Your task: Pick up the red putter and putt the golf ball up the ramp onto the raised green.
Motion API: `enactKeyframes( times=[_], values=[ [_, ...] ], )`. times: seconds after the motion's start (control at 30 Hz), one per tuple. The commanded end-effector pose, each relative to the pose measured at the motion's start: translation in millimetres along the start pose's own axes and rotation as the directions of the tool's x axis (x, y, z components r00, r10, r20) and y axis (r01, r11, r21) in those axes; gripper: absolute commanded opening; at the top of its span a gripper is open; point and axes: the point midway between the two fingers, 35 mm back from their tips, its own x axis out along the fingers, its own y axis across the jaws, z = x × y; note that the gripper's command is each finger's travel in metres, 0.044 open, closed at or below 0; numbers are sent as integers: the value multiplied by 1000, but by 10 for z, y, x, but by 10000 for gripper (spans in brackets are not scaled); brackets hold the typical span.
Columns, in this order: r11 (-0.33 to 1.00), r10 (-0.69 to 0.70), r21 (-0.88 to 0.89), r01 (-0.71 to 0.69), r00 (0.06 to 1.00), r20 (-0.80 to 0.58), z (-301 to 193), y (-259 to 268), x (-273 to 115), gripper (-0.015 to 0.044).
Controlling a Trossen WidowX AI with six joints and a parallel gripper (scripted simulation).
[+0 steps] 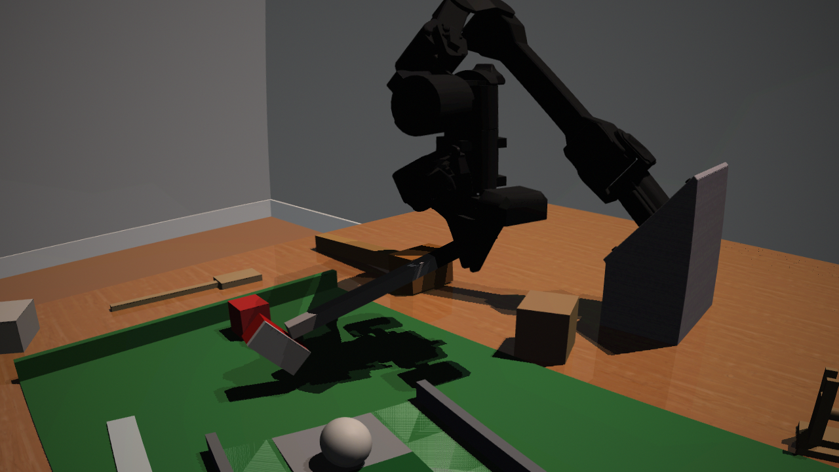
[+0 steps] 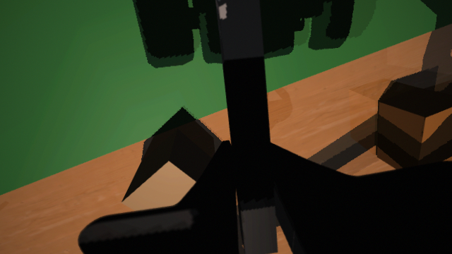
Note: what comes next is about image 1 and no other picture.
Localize green putting mat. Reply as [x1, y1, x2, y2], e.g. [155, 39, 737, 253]
[20, 302, 839, 472]

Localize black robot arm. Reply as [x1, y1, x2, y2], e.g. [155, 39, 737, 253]
[387, 0, 669, 227]

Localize beige sphere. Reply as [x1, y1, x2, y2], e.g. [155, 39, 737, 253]
[320, 417, 372, 467]

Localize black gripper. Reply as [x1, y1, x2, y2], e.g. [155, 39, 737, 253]
[431, 128, 547, 273]

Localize grey flat bar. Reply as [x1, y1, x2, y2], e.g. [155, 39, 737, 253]
[106, 416, 152, 472]

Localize red cube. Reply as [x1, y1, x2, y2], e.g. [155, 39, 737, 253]
[228, 294, 271, 339]

